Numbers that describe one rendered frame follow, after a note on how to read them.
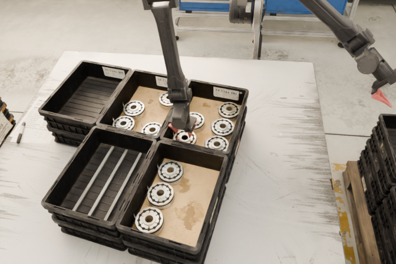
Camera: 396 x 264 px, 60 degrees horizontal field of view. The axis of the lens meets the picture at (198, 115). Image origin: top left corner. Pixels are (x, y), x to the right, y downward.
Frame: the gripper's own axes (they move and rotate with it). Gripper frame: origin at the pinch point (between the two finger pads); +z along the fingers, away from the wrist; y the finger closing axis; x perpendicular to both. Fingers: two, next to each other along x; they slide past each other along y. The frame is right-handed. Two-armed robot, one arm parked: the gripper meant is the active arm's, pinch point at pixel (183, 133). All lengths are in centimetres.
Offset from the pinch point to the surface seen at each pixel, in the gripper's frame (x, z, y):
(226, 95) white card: 29.7, 0.1, 9.4
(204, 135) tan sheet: 6.3, 5.0, 7.2
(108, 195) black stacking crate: -35.9, 5.9, -16.5
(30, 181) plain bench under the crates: -37, 21, -61
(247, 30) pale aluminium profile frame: 199, 78, -23
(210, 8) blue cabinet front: 192, 58, -60
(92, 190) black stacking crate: -36.4, 6.3, -23.7
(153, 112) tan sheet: 10.8, 6.4, -21.0
